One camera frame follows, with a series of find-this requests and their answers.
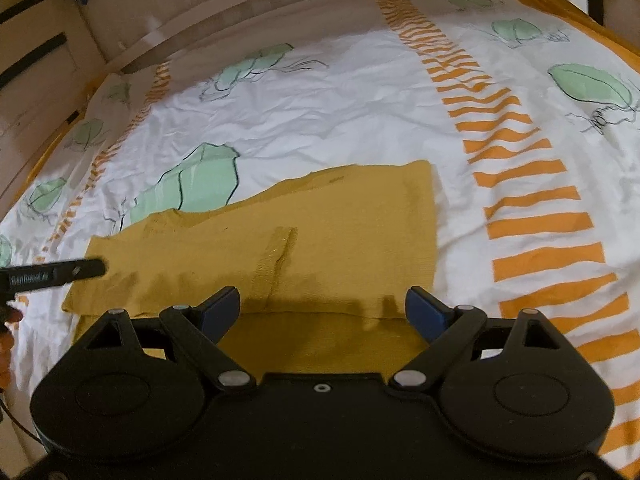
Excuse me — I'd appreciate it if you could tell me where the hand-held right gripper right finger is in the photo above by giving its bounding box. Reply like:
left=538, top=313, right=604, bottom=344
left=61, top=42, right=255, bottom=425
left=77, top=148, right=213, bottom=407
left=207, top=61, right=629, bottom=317
left=387, top=286, right=581, bottom=392

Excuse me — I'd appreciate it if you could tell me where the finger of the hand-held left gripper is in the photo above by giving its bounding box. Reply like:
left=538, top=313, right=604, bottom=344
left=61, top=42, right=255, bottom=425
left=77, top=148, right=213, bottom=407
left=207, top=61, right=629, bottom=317
left=52, top=258, right=107, bottom=281

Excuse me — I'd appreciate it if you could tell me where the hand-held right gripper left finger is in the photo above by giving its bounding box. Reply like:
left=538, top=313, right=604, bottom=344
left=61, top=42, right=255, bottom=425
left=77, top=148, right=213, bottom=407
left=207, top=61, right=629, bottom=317
left=72, top=286, right=256, bottom=392

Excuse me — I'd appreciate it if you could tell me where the mustard yellow knit garment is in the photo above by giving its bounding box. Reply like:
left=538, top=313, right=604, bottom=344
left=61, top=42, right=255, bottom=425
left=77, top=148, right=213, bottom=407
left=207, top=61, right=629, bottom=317
left=61, top=160, right=440, bottom=377

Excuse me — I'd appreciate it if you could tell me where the person's left hand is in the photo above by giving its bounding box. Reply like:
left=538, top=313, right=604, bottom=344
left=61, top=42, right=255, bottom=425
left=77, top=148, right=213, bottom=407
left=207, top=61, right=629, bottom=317
left=0, top=307, right=24, bottom=392

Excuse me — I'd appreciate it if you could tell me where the white printed blanket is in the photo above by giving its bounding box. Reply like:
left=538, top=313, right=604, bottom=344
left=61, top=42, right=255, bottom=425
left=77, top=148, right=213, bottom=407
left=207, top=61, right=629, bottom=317
left=0, top=0, right=640, bottom=467

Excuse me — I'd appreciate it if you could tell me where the yellow bed sheet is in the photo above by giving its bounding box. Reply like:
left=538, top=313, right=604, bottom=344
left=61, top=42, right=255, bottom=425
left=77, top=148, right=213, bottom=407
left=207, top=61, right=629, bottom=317
left=495, top=0, right=640, bottom=63

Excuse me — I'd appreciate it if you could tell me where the thin dark cable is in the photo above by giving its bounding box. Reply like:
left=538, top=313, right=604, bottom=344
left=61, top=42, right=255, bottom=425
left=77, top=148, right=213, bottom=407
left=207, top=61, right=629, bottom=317
left=0, top=394, right=42, bottom=447

